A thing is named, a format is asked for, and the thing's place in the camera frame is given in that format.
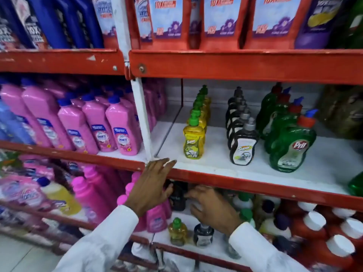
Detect small black soap bottle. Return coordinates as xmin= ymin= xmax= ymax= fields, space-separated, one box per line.
xmin=193 ymin=224 xmax=215 ymax=248

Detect pale bottle with navy cap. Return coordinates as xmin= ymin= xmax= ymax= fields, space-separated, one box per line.
xmin=259 ymin=214 xmax=292 ymax=244
xmin=254 ymin=195 xmax=281 ymax=224

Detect black dish soap bottle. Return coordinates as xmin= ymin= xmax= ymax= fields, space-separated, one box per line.
xmin=230 ymin=117 xmax=260 ymax=166
xmin=227 ymin=108 xmax=252 ymax=140
xmin=227 ymin=87 xmax=243 ymax=106
xmin=226 ymin=100 xmax=247 ymax=131
xmin=226 ymin=94 xmax=245 ymax=119

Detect red metal shelf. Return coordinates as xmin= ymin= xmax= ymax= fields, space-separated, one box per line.
xmin=0 ymin=140 xmax=148 ymax=172
xmin=129 ymin=49 xmax=363 ymax=85
xmin=125 ymin=212 xmax=253 ymax=272
xmin=152 ymin=106 xmax=363 ymax=212
xmin=0 ymin=49 xmax=126 ymax=76
xmin=0 ymin=200 xmax=151 ymax=256

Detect bright green bottle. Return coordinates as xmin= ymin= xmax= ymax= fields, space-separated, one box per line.
xmin=348 ymin=171 xmax=363 ymax=197

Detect person's right hand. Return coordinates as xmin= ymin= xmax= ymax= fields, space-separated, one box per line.
xmin=186 ymin=185 xmax=243 ymax=236

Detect green dish soap bottle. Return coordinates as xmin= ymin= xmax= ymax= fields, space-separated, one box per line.
xmin=264 ymin=96 xmax=304 ymax=154
xmin=260 ymin=87 xmax=292 ymax=140
xmin=269 ymin=109 xmax=319 ymax=173
xmin=256 ymin=82 xmax=283 ymax=133

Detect white shelf upright post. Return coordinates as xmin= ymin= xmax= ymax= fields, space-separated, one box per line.
xmin=111 ymin=0 xmax=154 ymax=162

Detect dark green bottle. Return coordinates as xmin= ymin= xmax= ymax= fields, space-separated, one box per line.
xmin=337 ymin=0 xmax=363 ymax=49

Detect purple cleaner bottle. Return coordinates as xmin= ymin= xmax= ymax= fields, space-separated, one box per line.
xmin=295 ymin=0 xmax=353 ymax=49

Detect person's left forearm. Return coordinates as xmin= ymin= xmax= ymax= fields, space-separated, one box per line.
xmin=53 ymin=205 xmax=139 ymax=272

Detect group of tall pink bottles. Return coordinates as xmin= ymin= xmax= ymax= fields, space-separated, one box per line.
xmin=71 ymin=165 xmax=173 ymax=233

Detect olive green packets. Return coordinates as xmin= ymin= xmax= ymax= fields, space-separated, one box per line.
xmin=317 ymin=85 xmax=363 ymax=140

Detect pile of pink pouches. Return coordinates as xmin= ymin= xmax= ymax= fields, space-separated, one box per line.
xmin=0 ymin=151 xmax=83 ymax=233

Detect group of pink cleaner bottles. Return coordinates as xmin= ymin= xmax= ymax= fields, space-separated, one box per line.
xmin=0 ymin=78 xmax=168 ymax=156

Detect group of red white-capped bottles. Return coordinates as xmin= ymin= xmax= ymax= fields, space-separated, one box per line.
xmin=279 ymin=202 xmax=363 ymax=272

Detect row of red refill pouches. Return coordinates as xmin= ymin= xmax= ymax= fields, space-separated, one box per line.
xmin=92 ymin=0 xmax=312 ymax=51

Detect dark black bottle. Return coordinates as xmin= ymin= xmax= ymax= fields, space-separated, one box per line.
xmin=169 ymin=181 xmax=189 ymax=212

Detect row of yellow dish soap bottles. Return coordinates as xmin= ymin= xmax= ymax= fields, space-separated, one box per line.
xmin=183 ymin=85 xmax=212 ymax=160

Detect white bottle with green cap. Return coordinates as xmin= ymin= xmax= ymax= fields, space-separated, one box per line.
xmin=233 ymin=192 xmax=254 ymax=210
xmin=240 ymin=208 xmax=256 ymax=228

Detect person's right forearm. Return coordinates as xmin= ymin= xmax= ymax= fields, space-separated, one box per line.
xmin=229 ymin=222 xmax=310 ymax=272

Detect yellow bottle with blue cap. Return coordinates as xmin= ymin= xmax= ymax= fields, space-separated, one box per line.
xmin=37 ymin=177 xmax=82 ymax=216

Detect row of blue cleaner bottles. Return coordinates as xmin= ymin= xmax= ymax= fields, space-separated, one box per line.
xmin=0 ymin=0 xmax=105 ymax=51

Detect small yellow soap bottle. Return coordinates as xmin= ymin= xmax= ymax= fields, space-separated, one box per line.
xmin=168 ymin=217 xmax=188 ymax=247

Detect person's left hand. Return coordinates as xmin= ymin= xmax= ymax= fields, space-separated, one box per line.
xmin=125 ymin=158 xmax=177 ymax=217

